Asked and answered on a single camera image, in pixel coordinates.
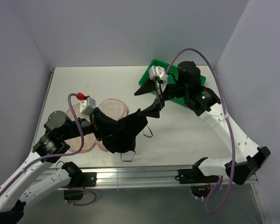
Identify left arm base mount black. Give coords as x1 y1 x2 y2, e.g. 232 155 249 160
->
63 172 98 206

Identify purple cable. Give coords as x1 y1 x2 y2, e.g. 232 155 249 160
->
165 48 237 214
0 92 98 207

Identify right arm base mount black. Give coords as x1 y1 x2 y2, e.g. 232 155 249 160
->
175 169 211 198

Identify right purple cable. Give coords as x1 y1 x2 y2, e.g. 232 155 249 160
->
165 48 237 214

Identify aluminium frame rail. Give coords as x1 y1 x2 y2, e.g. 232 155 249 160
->
11 164 259 192

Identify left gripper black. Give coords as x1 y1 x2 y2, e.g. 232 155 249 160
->
61 106 125 140

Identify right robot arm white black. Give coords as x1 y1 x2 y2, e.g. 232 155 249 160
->
135 61 271 185

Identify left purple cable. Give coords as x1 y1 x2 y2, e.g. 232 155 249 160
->
0 92 98 207

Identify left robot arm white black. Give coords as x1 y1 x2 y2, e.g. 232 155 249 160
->
0 108 125 224

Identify green plastic tray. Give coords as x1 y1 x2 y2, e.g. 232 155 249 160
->
139 59 206 106

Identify peach floral mesh laundry bag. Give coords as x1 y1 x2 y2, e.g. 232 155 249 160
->
65 98 129 154

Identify black bra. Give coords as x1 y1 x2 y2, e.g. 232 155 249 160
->
102 109 148 156

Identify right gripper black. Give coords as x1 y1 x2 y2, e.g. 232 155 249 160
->
134 72 189 118

